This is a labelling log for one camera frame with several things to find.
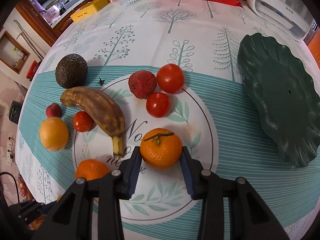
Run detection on small tomato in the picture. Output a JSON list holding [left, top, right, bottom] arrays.
[[73, 111, 93, 132]]

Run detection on mandarin with stem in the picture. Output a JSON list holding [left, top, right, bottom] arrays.
[[140, 128, 182, 170]]

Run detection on small red lychee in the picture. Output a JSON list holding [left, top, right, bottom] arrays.
[[46, 103, 62, 118]]

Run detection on overripe brown banana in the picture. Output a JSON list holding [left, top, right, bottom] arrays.
[[60, 86, 125, 159]]

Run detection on medium red tomato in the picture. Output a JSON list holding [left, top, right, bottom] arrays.
[[146, 92, 171, 118]]

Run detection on dark avocado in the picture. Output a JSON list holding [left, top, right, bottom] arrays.
[[55, 54, 88, 89]]

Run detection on large red lychee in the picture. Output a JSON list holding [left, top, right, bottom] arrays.
[[128, 70, 157, 99]]

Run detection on large red tomato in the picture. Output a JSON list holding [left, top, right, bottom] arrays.
[[157, 63, 184, 94]]

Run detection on dark green leaf plate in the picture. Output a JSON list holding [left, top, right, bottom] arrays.
[[238, 33, 319, 168]]

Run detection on tree patterned tablecloth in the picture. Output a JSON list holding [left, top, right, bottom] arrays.
[[16, 0, 319, 239]]

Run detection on yellow tin box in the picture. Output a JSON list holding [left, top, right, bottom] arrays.
[[71, 0, 108, 22]]

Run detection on white plastic storage container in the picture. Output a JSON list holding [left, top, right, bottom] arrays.
[[246, 0, 315, 41]]

